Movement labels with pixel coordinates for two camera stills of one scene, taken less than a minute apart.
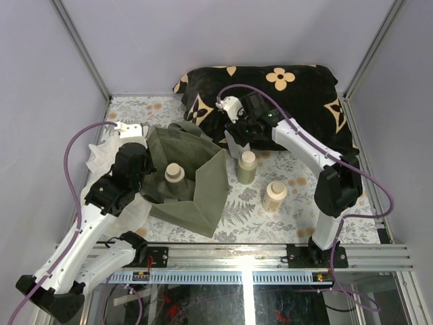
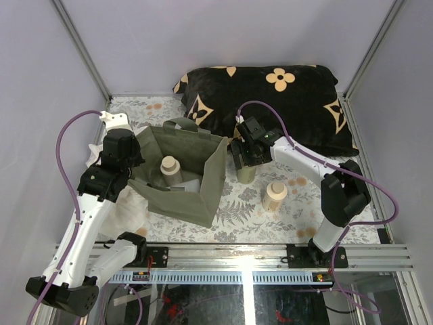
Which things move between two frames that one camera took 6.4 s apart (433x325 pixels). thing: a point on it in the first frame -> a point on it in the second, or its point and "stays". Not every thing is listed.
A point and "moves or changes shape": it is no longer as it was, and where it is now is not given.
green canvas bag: (205, 166) moves or changes shape
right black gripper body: (243, 130) -> (241, 147)
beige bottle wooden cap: (276, 191) stays
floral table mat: (271, 195) stays
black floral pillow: (309, 95) stays
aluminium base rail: (262, 257) stays
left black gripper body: (150, 169) -> (136, 160)
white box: (235, 149) moves or changes shape
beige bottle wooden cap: (174, 173) moves or changes shape
